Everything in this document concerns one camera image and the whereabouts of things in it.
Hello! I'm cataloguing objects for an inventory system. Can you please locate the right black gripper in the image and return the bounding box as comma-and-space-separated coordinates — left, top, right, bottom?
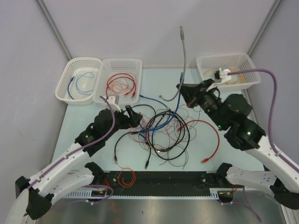
175, 78, 225, 129

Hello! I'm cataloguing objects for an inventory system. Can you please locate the thin red wire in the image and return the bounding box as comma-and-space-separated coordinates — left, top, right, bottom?
127, 107, 201, 172
108, 78, 133, 94

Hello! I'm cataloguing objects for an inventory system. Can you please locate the blue cable in left basket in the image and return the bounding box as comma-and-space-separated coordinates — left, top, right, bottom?
67, 77, 76, 100

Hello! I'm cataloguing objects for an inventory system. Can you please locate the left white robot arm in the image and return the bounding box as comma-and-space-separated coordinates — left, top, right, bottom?
15, 105, 143, 220

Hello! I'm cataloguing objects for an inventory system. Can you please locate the black mounting base plate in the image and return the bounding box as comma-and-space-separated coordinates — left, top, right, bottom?
92, 171, 235, 197

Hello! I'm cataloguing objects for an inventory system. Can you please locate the right white plastic basket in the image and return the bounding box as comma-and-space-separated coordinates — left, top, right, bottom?
196, 52, 262, 93

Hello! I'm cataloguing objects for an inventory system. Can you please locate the thick red ethernet cable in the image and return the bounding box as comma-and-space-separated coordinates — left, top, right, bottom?
177, 119, 221, 164

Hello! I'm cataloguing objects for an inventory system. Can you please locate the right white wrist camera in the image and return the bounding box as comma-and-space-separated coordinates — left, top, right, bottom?
206, 68, 231, 91

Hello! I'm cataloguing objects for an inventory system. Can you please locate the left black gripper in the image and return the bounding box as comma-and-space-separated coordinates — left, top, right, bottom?
103, 105, 142, 140

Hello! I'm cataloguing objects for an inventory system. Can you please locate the middle white plastic basket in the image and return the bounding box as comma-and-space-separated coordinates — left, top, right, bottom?
92, 58, 142, 105

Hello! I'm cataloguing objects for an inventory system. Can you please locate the white plastic basket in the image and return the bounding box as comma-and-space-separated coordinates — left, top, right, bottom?
196, 52, 262, 93
55, 57, 101, 105
92, 58, 142, 105

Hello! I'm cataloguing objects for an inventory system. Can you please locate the thick black ethernet cable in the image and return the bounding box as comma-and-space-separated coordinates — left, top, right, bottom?
114, 104, 190, 169

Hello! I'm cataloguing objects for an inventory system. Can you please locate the yellow cable in basket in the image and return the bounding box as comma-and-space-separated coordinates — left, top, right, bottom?
203, 67, 247, 85

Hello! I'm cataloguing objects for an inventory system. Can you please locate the orange thin wire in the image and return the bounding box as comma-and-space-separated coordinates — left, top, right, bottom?
117, 168, 136, 188

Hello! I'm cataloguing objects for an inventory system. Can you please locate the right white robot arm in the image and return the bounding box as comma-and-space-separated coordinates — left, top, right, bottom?
176, 79, 299, 210

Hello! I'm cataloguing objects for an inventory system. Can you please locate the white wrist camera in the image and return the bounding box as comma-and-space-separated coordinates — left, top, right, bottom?
100, 94, 122, 112
206, 68, 231, 91

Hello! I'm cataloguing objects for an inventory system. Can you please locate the thick red cable in basket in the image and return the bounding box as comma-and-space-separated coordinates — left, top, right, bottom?
106, 72, 137, 101

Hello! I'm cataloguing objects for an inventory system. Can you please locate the grey ethernet cable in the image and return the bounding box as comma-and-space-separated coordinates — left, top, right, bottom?
158, 26, 188, 102

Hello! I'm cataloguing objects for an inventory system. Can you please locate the white slotted cable duct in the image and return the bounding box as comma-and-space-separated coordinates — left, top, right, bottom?
60, 189, 110, 198

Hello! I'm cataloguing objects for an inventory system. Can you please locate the thin red wire in basket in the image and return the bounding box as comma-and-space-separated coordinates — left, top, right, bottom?
108, 78, 133, 94

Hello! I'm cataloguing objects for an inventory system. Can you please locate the left white plastic basket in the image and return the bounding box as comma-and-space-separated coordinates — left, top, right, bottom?
55, 57, 101, 105

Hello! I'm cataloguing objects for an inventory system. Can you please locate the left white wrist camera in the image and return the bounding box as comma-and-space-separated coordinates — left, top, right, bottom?
100, 94, 122, 112

